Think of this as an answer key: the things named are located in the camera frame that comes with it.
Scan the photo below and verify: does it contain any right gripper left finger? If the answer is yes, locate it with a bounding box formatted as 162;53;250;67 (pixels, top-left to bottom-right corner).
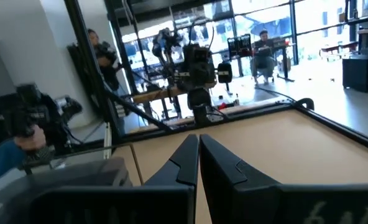
31;133;200;224

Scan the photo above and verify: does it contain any wooden background table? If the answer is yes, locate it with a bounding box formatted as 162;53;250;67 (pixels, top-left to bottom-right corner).
131;86;188;105

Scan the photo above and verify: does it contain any black computer case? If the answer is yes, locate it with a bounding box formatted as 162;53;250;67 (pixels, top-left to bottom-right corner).
341;54;368;93

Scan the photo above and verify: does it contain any black corner cable hook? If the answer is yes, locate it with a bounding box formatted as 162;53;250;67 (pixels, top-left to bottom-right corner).
295;97;315;112

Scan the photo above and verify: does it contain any person's hand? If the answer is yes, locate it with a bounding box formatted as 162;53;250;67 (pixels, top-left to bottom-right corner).
14;125;47;152

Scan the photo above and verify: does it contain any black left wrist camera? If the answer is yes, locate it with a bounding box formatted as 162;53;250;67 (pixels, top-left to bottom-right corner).
188;45;213;62

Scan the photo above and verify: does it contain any grey plastic basket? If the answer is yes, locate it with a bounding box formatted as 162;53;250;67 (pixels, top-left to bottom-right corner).
0;157;132;224

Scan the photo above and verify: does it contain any black desk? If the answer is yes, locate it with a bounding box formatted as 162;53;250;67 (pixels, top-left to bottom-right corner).
272;37;296;82

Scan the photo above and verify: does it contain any person's forearm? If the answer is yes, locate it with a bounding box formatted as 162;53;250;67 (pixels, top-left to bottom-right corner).
0;139;27;186

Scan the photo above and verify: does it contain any person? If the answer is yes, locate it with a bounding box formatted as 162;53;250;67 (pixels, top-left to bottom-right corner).
86;27;122;94
251;29;280;85

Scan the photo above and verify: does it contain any black aluminium rig frame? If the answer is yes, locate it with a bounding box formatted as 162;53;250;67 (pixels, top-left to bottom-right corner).
64;0;368;156

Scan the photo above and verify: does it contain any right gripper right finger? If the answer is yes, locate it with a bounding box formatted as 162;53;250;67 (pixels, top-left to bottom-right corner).
199;134;368;224

